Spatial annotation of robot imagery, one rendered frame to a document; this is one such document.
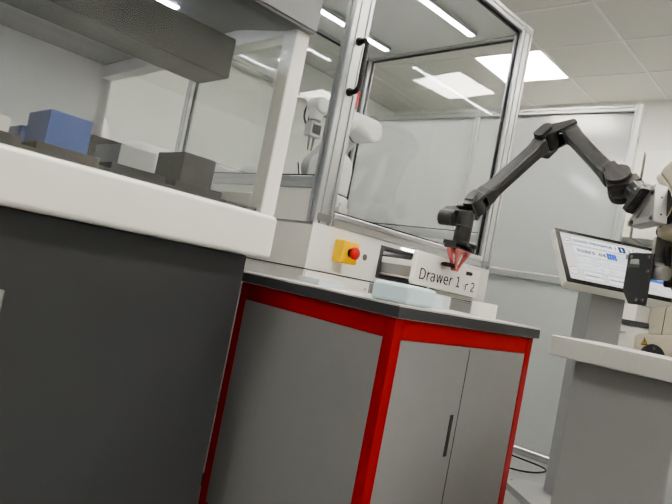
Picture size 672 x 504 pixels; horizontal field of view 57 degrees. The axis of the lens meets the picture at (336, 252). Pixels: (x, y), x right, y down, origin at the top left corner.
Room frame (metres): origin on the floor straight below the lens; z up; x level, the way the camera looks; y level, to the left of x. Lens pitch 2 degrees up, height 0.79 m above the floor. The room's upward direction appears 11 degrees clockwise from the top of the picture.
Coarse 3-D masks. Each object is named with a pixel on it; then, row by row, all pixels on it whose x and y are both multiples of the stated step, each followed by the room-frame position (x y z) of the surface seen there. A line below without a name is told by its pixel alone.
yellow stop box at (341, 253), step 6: (336, 240) 1.97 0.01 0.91; (342, 240) 1.95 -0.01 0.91; (336, 246) 1.97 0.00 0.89; (342, 246) 1.95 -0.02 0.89; (348, 246) 1.96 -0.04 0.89; (354, 246) 1.98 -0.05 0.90; (336, 252) 1.96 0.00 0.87; (342, 252) 1.95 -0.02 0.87; (348, 252) 1.96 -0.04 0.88; (336, 258) 1.96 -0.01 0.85; (342, 258) 1.95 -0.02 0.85; (348, 258) 1.96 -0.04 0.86; (348, 264) 2.00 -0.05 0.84; (354, 264) 1.99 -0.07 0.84
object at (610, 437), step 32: (576, 352) 1.22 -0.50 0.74; (608, 352) 1.18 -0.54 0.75; (640, 352) 1.20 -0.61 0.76; (576, 384) 1.25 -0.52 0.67; (608, 384) 1.21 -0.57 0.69; (640, 384) 1.17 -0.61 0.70; (576, 416) 1.24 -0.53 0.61; (608, 416) 1.20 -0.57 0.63; (640, 416) 1.17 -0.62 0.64; (576, 448) 1.24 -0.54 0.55; (608, 448) 1.20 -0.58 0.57; (640, 448) 1.16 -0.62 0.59; (576, 480) 1.23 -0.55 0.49; (608, 480) 1.19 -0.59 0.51; (640, 480) 1.15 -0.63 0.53
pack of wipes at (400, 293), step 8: (376, 280) 1.38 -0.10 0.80; (384, 280) 1.37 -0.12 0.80; (376, 288) 1.37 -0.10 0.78; (384, 288) 1.36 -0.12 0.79; (392, 288) 1.35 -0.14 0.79; (400, 288) 1.34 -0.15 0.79; (408, 288) 1.33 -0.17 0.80; (416, 288) 1.36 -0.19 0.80; (424, 288) 1.41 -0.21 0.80; (376, 296) 1.37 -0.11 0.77; (384, 296) 1.36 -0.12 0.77; (392, 296) 1.35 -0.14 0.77; (400, 296) 1.34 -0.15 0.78; (408, 296) 1.33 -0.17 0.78; (416, 296) 1.36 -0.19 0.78; (424, 296) 1.40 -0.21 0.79; (432, 296) 1.43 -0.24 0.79; (408, 304) 1.34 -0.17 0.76; (416, 304) 1.37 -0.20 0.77; (424, 304) 1.40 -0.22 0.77; (432, 304) 1.44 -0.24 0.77
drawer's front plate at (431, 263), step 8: (416, 256) 2.02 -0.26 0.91; (424, 256) 2.04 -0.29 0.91; (432, 256) 2.07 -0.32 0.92; (440, 256) 2.10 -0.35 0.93; (416, 264) 2.02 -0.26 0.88; (424, 264) 2.04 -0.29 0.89; (432, 264) 2.07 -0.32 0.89; (440, 264) 2.10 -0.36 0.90; (464, 264) 2.20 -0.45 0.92; (416, 272) 2.02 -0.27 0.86; (424, 272) 2.05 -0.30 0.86; (432, 272) 2.08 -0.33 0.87; (440, 272) 2.11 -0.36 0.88; (448, 272) 2.14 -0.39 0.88; (456, 272) 2.17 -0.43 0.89; (464, 272) 2.21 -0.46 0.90; (416, 280) 2.03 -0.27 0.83; (424, 280) 2.05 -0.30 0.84; (432, 280) 2.08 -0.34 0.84; (448, 280) 2.15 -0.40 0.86; (456, 280) 2.18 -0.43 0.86; (464, 280) 2.21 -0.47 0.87; (440, 288) 2.12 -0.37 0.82; (448, 288) 2.15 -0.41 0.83; (456, 288) 2.19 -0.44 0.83
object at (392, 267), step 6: (384, 258) 2.14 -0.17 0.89; (390, 258) 2.12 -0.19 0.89; (396, 258) 2.10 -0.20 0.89; (384, 264) 2.13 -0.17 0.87; (390, 264) 2.11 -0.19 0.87; (396, 264) 2.09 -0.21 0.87; (402, 264) 2.08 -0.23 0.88; (408, 264) 2.06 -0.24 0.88; (384, 270) 2.13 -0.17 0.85; (390, 270) 2.11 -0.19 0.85; (396, 270) 2.09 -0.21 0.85; (402, 270) 2.07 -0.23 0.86; (408, 270) 2.05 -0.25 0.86; (390, 276) 2.30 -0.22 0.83; (396, 276) 2.11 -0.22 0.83; (402, 276) 2.07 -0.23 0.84; (408, 276) 2.05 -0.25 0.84
